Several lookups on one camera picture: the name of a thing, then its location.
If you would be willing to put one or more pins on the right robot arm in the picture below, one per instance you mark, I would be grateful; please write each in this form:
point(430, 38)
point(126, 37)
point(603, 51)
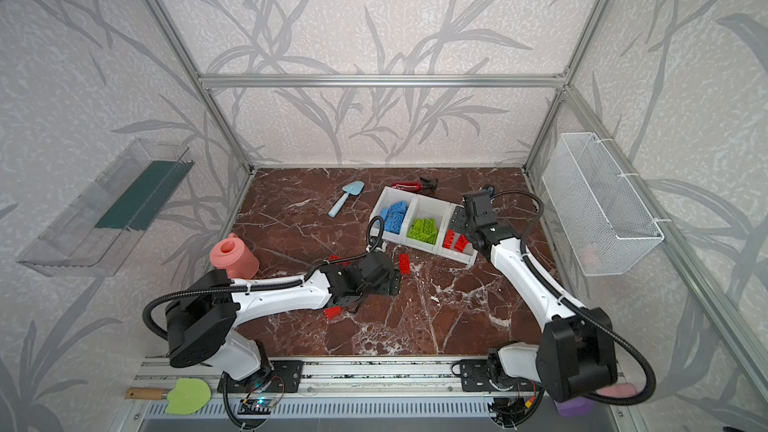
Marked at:
point(576, 354)

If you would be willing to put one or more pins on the blue lego horizontal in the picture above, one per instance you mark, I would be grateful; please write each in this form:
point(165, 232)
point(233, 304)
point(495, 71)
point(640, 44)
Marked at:
point(399, 207)

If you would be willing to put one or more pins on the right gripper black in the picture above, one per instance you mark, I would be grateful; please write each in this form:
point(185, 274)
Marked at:
point(474, 207)

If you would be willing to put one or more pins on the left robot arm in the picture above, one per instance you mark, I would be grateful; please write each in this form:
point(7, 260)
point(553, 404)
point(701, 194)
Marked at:
point(200, 324)

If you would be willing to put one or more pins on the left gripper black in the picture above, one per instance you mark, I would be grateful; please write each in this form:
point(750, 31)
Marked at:
point(387, 276)

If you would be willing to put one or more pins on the blue lego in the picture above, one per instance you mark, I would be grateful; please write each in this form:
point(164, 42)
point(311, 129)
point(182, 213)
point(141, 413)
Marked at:
point(394, 223)

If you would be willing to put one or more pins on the white wire basket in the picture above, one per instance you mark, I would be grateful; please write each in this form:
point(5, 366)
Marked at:
point(607, 224)

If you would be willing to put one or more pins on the green lego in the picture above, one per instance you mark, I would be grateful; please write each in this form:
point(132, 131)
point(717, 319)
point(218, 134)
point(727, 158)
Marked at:
point(429, 231)
point(419, 231)

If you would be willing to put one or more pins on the red lego slim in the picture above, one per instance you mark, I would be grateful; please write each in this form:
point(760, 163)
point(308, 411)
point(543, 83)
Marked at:
point(461, 244)

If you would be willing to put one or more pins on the red lego diagonal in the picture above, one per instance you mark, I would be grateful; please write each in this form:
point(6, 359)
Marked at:
point(448, 239)

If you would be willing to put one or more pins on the pink watering can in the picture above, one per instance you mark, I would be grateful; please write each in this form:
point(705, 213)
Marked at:
point(233, 256)

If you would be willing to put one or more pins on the white left bin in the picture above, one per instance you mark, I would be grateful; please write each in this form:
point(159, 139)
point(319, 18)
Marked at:
point(391, 196)

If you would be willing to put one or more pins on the white bin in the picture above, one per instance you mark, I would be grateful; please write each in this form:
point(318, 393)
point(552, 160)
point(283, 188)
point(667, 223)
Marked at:
point(455, 220)
point(428, 208)
point(391, 196)

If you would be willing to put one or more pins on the white middle bin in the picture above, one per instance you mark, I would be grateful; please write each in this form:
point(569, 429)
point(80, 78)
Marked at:
point(428, 208)

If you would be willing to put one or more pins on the aluminium front rail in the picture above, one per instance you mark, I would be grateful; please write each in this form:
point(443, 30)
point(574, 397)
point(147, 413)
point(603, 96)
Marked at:
point(368, 376)

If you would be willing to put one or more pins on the green toy shovel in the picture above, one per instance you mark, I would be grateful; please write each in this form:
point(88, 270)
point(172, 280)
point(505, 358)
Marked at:
point(188, 396)

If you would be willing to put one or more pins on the light blue toy shovel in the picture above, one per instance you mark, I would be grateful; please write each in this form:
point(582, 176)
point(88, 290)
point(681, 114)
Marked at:
point(351, 189)

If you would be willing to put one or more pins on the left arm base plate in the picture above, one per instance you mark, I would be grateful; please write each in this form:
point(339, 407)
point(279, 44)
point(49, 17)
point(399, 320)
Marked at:
point(284, 377)

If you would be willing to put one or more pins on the clear plastic wall shelf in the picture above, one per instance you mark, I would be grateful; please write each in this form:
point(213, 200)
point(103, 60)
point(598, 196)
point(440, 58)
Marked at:
point(97, 232)

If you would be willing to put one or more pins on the red lego bottom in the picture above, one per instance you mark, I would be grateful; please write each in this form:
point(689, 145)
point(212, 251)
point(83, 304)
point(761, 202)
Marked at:
point(333, 312)

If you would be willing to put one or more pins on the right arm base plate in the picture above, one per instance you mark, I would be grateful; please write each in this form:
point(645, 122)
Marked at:
point(474, 376)

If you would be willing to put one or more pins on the purple toy shovel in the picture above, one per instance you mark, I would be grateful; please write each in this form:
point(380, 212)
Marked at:
point(582, 406)

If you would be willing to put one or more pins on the red lego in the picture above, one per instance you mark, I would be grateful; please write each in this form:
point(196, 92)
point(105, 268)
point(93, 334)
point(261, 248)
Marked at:
point(333, 312)
point(404, 264)
point(338, 260)

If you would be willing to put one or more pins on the white right bin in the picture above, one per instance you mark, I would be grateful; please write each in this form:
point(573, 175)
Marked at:
point(455, 220)

